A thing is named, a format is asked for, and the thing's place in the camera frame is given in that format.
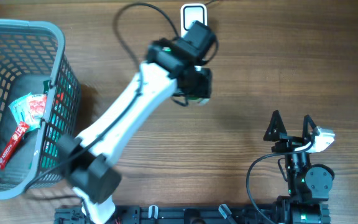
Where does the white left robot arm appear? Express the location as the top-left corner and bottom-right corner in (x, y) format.
(57, 37), (218, 223)

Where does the green lid jar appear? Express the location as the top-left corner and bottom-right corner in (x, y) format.
(188, 97), (209, 106)

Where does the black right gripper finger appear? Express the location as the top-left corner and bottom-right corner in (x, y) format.
(302, 114), (316, 139)
(263, 110), (287, 141)

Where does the red white tissue pack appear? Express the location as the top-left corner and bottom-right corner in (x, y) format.
(9, 93), (47, 132)

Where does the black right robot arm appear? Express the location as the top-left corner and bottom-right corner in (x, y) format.
(264, 110), (335, 224)

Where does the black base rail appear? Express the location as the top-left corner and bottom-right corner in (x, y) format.
(53, 203), (331, 224)

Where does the white barcode scanner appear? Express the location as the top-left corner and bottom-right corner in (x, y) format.
(180, 3), (208, 37)

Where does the grey plastic basket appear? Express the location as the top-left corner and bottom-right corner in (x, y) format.
(0, 19), (81, 200)

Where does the red coffee stick sachet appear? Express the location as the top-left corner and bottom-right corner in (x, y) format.
(0, 121), (29, 170)

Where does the green 3M gloves packet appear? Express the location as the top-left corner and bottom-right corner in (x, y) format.
(32, 79), (81, 170)

